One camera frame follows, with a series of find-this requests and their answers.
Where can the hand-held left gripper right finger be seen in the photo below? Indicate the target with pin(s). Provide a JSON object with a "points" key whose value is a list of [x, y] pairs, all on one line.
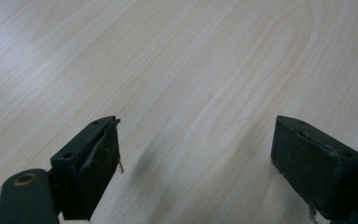
{"points": [[310, 168]]}

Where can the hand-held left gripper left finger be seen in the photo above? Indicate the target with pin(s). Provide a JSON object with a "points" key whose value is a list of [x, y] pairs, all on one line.
{"points": [[87, 168]]}

